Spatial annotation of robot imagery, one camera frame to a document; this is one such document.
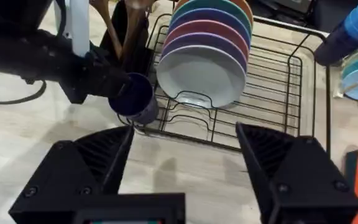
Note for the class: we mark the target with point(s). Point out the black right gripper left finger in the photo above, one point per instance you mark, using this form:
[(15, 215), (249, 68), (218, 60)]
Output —
[(73, 174)]

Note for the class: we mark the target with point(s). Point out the lavender plate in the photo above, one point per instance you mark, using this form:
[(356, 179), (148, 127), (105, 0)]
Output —
[(204, 39)]

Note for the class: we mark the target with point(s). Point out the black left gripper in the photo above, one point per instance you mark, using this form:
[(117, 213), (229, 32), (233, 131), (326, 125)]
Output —
[(33, 56)]

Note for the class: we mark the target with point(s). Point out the violet blue plate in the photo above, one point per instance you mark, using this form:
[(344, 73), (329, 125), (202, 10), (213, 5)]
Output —
[(211, 14)]

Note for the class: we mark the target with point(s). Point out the orange plate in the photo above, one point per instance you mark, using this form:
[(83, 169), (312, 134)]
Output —
[(245, 7)]

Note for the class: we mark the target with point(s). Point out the grey plate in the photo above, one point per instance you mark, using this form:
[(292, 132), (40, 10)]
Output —
[(202, 77)]

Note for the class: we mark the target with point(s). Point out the black cutlery holder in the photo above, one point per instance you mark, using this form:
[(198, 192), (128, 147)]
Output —
[(138, 60)]

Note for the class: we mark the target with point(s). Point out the pink plate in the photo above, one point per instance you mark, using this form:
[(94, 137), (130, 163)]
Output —
[(208, 26)]

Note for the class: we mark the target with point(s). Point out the wooden utensil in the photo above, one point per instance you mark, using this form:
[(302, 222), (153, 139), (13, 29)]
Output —
[(109, 28), (132, 28)]

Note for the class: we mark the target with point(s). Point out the dark box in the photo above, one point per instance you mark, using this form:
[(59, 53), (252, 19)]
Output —
[(331, 12)]

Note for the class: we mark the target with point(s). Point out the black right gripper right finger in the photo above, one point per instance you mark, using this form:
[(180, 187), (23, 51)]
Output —
[(303, 183)]

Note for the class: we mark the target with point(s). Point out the dark blue cup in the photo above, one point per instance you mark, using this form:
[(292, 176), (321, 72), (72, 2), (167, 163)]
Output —
[(135, 99), (334, 46)]

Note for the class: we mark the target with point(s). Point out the dark teal flat object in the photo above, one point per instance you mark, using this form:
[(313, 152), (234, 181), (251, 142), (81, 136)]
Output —
[(351, 168)]

